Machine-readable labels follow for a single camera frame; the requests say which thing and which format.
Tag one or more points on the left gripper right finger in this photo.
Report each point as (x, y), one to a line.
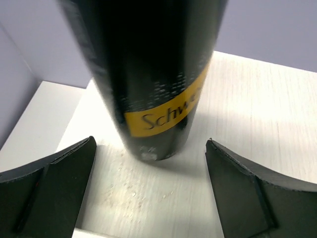
(254, 201)

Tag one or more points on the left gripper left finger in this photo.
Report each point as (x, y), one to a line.
(42, 199)

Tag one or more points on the black yellow-label can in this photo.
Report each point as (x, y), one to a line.
(149, 60)

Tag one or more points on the white two-tier shelf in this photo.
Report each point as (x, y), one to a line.
(262, 111)

